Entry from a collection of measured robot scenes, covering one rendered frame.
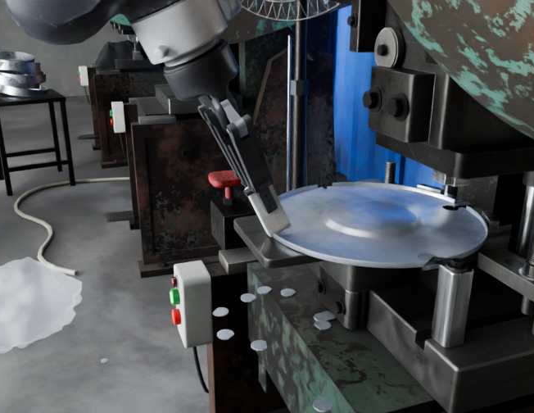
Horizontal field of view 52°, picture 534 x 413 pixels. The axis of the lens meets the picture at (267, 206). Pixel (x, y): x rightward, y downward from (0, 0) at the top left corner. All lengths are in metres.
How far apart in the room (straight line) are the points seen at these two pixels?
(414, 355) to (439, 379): 0.05
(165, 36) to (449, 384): 0.45
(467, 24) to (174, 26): 0.31
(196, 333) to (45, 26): 0.59
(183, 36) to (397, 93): 0.27
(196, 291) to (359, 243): 0.35
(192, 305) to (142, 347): 0.97
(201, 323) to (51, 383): 0.92
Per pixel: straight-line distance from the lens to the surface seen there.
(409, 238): 0.69
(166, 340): 1.91
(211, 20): 0.57
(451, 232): 0.73
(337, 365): 0.69
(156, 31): 0.56
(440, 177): 0.78
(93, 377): 1.80
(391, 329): 0.70
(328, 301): 0.78
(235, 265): 0.93
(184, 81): 0.57
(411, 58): 0.72
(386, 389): 0.66
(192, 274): 0.93
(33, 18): 0.55
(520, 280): 0.70
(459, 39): 0.33
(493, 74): 0.34
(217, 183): 0.97
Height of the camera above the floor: 1.05
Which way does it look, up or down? 20 degrees down
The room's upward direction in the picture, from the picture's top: straight up
